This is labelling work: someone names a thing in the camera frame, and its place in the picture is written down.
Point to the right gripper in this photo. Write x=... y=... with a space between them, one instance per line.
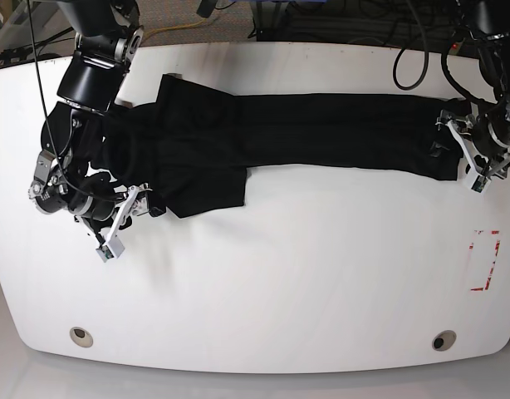
x=105 y=218

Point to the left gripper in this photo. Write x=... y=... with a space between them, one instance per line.
x=485 y=142

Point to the black T-shirt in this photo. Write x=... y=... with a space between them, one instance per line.
x=205 y=140

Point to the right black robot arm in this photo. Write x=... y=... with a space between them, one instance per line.
x=94 y=161

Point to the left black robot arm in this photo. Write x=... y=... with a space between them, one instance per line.
x=440 y=133

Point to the red tape rectangle marking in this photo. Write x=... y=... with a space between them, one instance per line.
x=482 y=257

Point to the left table grommet hole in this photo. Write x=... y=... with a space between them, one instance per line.
x=81 y=337

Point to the table grommet hole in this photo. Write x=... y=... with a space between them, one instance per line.
x=444 y=341
x=81 y=337

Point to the right table grommet hole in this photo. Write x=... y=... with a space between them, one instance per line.
x=444 y=341

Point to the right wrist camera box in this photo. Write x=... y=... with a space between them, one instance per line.
x=110 y=250

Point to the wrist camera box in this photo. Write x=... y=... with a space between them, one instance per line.
x=110 y=250
x=476 y=182

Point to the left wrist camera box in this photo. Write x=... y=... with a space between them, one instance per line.
x=476 y=182

